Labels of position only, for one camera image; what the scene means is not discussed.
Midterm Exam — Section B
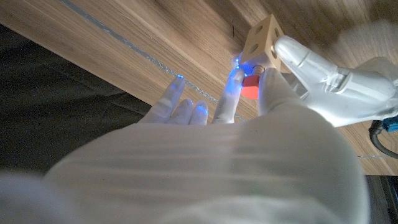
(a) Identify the wooden block with holes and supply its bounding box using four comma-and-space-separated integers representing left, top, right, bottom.
239, 14, 292, 75

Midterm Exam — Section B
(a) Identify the black backdrop curtain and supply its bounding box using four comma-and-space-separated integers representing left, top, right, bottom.
0, 23, 153, 175

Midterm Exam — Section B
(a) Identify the red-headed wooden screw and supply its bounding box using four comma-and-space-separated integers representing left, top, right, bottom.
241, 64, 266, 100

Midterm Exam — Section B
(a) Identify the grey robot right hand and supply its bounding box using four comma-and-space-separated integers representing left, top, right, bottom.
0, 67, 371, 224

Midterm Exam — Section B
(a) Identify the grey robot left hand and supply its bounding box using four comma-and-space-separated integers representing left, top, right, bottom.
272, 34, 398, 128

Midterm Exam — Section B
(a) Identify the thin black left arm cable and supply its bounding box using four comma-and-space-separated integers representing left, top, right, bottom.
368, 119, 398, 160

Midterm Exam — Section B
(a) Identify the large wooden board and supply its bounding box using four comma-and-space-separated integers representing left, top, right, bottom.
58, 0, 248, 122

